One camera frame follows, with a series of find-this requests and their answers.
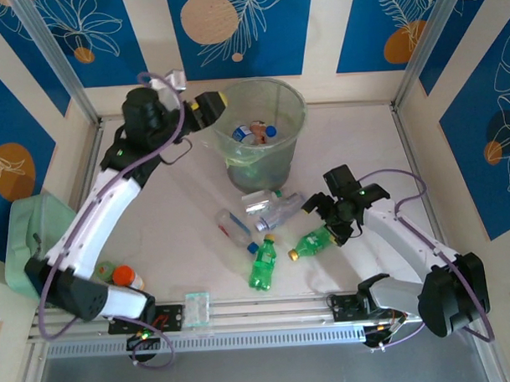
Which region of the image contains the green soda bottle yellow cap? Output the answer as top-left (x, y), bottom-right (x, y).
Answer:
top-left (245, 233), bottom-right (281, 292)
top-left (286, 225), bottom-right (338, 262)

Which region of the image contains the blue label bottle white cap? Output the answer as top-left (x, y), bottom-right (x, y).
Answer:
top-left (230, 122), bottom-right (255, 143)

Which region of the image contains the brown label plastic bottle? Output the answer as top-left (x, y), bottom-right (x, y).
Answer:
top-left (250, 120), bottom-right (270, 147)

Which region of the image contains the clear square bottle green collar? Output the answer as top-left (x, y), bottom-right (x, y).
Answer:
top-left (240, 188), bottom-right (284, 218)

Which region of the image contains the clear bottle blue cap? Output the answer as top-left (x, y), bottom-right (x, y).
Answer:
top-left (214, 206), bottom-right (259, 256)

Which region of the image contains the green bin liner bag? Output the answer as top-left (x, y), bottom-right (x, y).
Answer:
top-left (198, 77), bottom-right (312, 168)

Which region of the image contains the translucent green trash bin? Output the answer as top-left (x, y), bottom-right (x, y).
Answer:
top-left (209, 77), bottom-right (312, 195)

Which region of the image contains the clear bottle grey label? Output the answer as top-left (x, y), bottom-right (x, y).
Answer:
top-left (254, 191), bottom-right (308, 234)

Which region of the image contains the green lid bottle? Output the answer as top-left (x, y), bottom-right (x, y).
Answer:
top-left (95, 260), bottom-right (116, 284)

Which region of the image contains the orange cap bottle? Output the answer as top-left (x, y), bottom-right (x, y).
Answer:
top-left (112, 264), bottom-right (147, 292)

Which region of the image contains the small clear plastic box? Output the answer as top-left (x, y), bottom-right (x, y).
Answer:
top-left (183, 290), bottom-right (214, 331)

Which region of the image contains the light green plastic container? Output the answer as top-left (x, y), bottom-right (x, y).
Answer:
top-left (1, 192), bottom-right (82, 303)

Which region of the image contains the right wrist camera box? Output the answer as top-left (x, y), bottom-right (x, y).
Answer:
top-left (323, 163), bottom-right (360, 197)

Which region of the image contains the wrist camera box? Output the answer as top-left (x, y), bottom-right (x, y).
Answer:
top-left (323, 163), bottom-right (360, 197)
top-left (148, 69), bottom-right (189, 112)

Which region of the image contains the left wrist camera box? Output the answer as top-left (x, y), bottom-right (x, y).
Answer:
top-left (148, 69), bottom-right (189, 112)

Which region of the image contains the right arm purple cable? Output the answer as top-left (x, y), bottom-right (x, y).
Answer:
top-left (357, 166), bottom-right (496, 352)

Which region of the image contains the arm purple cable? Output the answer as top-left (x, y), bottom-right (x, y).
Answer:
top-left (28, 70), bottom-right (200, 374)
top-left (357, 166), bottom-right (496, 352)

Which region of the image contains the aluminium table edge rail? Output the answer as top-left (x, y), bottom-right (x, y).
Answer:
top-left (70, 120), bottom-right (110, 219)
top-left (390, 102), bottom-right (459, 290)

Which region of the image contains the wire bundle with connector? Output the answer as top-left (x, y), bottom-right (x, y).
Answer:
top-left (362, 317), bottom-right (410, 350)
top-left (124, 328), bottom-right (163, 354)

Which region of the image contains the long aluminium base rail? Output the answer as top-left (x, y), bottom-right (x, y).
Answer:
top-left (26, 282), bottom-right (492, 348)

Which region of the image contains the aluminium frame post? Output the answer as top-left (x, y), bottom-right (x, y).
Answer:
top-left (389, 0), bottom-right (474, 111)
top-left (9, 0), bottom-right (102, 130)

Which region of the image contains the slotted grey cable duct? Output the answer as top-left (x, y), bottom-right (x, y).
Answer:
top-left (44, 325), bottom-right (368, 359)

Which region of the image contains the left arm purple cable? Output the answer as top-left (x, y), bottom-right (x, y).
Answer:
top-left (28, 70), bottom-right (200, 374)

